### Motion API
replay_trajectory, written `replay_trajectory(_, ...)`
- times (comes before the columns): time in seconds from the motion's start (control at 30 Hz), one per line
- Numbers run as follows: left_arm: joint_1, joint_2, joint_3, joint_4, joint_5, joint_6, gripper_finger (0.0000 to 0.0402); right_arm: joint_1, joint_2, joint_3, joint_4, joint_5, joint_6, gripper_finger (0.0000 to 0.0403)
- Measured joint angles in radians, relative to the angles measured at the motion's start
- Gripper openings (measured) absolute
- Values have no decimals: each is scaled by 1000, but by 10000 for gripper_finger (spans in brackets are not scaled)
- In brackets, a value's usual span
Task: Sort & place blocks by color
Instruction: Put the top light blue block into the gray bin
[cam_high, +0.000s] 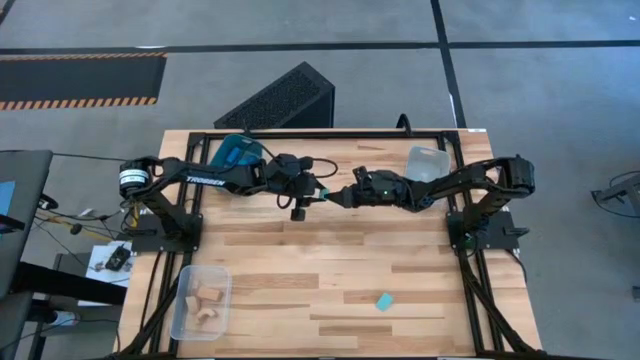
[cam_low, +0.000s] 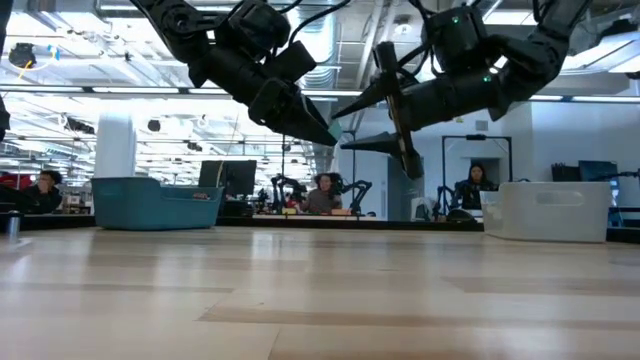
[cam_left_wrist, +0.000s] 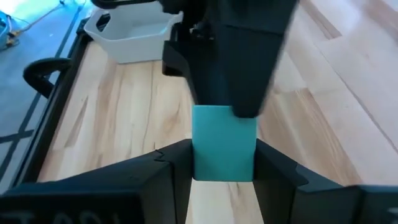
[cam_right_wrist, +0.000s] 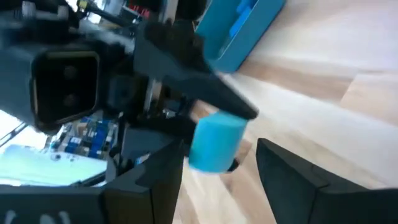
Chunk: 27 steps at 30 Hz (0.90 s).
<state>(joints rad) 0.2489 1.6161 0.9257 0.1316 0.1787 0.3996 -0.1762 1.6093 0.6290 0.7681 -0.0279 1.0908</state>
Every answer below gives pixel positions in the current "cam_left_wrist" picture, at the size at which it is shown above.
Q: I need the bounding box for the teal cube block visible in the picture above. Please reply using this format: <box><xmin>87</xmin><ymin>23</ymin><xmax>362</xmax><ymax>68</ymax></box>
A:
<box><xmin>192</xmin><ymin>105</ymin><xmax>258</xmax><ymax>182</ymax></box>

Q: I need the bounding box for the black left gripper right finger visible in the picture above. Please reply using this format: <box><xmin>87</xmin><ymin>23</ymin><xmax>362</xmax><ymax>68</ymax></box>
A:
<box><xmin>253</xmin><ymin>139</ymin><xmax>398</xmax><ymax>224</ymax></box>

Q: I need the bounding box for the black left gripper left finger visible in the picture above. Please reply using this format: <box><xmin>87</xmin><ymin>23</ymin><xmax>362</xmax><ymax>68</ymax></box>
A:
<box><xmin>0</xmin><ymin>139</ymin><xmax>193</xmax><ymax>224</ymax></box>

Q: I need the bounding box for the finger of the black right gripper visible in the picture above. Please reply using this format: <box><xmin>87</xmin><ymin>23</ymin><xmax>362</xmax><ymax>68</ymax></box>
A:
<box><xmin>163</xmin><ymin>37</ymin><xmax>233</xmax><ymax>106</ymax></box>
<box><xmin>214</xmin><ymin>0</ymin><xmax>299</xmax><ymax>118</ymax></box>

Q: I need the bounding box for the black curved handle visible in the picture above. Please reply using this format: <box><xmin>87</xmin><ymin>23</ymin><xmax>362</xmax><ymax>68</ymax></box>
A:
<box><xmin>23</xmin><ymin>57</ymin><xmax>73</xmax><ymax>99</ymax></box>

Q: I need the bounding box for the white plastic bin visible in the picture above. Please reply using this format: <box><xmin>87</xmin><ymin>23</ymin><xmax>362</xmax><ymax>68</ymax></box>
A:
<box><xmin>83</xmin><ymin>7</ymin><xmax>184</xmax><ymax>65</ymax></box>

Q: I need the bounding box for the yellow floor cable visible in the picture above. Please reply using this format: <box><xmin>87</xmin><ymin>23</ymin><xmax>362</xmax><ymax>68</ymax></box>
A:
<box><xmin>9</xmin><ymin>1</ymin><xmax>68</xmax><ymax>35</ymax></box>

